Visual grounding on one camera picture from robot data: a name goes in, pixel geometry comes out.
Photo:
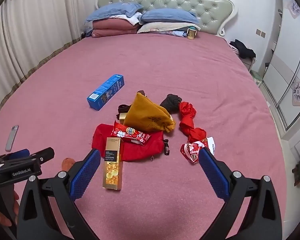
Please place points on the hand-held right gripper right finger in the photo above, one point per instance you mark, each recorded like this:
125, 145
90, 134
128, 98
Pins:
213, 175

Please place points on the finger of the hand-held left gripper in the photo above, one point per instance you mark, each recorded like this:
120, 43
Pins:
43, 153
20, 153

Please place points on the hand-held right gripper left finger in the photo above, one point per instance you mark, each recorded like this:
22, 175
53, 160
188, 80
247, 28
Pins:
86, 173

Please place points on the gold cosmetics box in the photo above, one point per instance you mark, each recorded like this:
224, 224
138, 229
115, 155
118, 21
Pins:
112, 165

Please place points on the red knotted scarf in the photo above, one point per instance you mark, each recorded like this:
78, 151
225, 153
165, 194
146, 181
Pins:
190, 123

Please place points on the person's left hand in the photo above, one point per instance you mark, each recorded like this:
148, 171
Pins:
0, 217

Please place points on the grey phone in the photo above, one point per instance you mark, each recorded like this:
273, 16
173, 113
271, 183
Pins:
12, 138

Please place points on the orange fuzzy object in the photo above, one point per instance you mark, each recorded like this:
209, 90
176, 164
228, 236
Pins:
68, 163

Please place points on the red and white wrapper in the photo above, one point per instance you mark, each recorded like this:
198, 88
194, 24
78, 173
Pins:
190, 151

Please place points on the black carabiner clip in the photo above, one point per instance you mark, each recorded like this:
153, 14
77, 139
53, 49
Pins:
167, 147

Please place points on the red zipper pouch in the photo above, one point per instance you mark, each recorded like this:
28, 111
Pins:
137, 150

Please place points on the red snack packet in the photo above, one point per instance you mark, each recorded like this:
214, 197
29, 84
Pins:
130, 132

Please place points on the brown cloth piece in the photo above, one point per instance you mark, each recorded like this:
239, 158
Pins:
123, 108

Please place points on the blue carton box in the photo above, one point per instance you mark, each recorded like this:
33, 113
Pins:
106, 92

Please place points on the dark brown knit sock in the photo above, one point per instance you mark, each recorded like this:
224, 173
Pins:
171, 102

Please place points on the mustard yellow cloth pouch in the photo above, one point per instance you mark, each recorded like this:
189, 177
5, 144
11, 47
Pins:
146, 112

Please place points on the white nightstand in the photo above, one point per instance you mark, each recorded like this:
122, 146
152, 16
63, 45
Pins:
248, 63

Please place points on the cream curtain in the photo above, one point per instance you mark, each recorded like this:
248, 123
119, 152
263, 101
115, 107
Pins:
27, 30

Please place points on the black clothes pile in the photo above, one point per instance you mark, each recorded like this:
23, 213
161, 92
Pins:
243, 48

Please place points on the white sliding door wardrobe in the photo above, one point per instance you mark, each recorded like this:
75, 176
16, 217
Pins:
287, 67

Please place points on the pink pillow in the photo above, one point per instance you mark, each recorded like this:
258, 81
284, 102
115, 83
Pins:
115, 24
112, 33

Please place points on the small gold box by pillows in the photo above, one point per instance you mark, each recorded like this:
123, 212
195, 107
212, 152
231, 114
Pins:
192, 33

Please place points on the light blue folded cloth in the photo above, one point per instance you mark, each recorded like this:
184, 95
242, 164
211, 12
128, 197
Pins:
176, 33

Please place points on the cream pillow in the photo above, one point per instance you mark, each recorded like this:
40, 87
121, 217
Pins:
160, 27

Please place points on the white lace cloth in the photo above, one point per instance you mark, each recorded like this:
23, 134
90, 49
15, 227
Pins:
134, 19

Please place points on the wall socket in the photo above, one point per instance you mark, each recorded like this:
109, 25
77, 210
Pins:
260, 33

